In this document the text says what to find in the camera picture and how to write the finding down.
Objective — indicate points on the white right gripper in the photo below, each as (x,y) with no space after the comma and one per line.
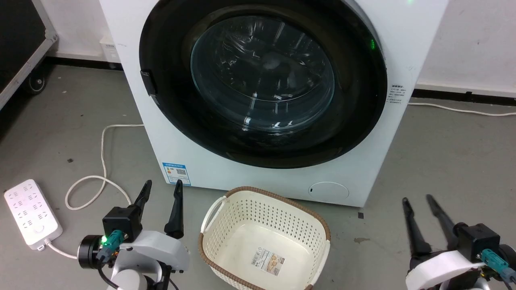
(439,266)

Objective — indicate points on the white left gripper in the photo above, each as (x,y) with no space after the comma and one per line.
(157,247)

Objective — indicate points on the round black glass washer door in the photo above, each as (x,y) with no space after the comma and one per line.
(169,121)

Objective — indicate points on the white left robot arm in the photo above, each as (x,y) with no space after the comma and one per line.
(131,280)

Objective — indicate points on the white front-load washing machine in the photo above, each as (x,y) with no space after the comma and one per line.
(201,165)

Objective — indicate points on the blue energy label sticker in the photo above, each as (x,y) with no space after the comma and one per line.
(176,173)

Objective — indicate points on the cream perforated laundry basket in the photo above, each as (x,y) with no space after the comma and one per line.
(225,237)

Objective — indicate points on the round white filter cover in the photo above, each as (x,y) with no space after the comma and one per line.
(328,191)

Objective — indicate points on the paper label inside basket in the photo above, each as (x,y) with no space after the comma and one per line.
(268,262)

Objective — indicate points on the white power strip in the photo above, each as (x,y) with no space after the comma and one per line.
(30,211)

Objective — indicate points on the white text sticker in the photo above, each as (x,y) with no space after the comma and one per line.
(396,94)

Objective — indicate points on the black caster wheel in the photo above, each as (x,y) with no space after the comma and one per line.
(36,82)

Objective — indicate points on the black flight case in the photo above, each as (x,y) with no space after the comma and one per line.
(16,40)

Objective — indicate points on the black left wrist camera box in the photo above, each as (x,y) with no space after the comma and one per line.
(121,222)

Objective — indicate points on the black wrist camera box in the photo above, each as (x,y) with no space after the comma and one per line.
(477,239)
(121,222)

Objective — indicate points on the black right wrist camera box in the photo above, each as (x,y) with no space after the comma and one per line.
(477,239)

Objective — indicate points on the white wall socket box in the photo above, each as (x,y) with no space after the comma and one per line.
(109,49)

